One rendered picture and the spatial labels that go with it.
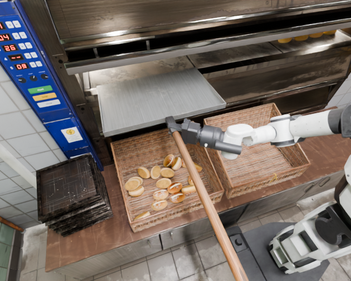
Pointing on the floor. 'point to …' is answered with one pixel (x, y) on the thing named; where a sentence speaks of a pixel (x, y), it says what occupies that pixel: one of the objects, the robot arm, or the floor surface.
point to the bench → (88, 265)
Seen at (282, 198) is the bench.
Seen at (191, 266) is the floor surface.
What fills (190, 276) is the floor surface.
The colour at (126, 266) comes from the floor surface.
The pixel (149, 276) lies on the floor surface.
